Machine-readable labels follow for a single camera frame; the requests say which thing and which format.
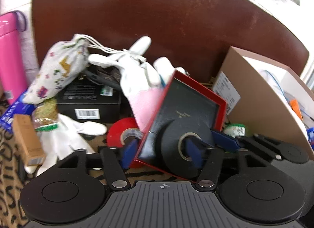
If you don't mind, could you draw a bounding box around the red tape roll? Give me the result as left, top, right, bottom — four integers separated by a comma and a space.
106, 117, 148, 169

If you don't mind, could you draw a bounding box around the black tape roll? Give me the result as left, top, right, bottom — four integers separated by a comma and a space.
161, 117, 215, 180

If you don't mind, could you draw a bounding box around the white cotton glove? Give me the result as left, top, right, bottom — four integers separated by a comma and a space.
25, 114, 107, 176

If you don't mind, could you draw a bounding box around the red and black box lid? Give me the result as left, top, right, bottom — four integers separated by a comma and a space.
136, 71, 227, 179

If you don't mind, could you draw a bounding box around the gold cosmetic box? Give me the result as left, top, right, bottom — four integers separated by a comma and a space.
12, 114, 46, 166

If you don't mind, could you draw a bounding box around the green and white packet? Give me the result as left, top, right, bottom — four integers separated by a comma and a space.
223, 123, 253, 138

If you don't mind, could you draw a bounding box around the brown cardboard storage box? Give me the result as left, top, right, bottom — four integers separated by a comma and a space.
212, 47, 313, 159

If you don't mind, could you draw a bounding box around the black product box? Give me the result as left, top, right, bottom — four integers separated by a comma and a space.
56, 70, 122, 124

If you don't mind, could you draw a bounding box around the orange and white box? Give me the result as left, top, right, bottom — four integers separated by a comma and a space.
289, 99, 303, 120

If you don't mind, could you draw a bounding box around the packaged green cookie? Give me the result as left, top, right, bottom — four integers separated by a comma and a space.
31, 98, 58, 132

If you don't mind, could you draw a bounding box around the blue mini racket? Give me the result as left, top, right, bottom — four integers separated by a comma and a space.
262, 70, 313, 121

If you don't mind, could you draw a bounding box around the white glove with pink cuff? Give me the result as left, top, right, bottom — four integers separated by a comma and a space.
88, 36, 187, 132

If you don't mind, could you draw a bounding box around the letter-patterned brown blanket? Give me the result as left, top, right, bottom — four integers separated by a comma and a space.
0, 100, 192, 228

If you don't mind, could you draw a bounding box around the blue flat box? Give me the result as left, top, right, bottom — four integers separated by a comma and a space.
1, 92, 36, 134

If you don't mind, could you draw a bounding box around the dark brown headboard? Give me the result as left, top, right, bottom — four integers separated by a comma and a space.
32, 0, 309, 82

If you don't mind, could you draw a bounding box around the pink thermos bottle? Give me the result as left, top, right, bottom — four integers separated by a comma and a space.
0, 10, 27, 104

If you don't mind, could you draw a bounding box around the patterned drawstring pouch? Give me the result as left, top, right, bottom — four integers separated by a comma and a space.
23, 34, 89, 104

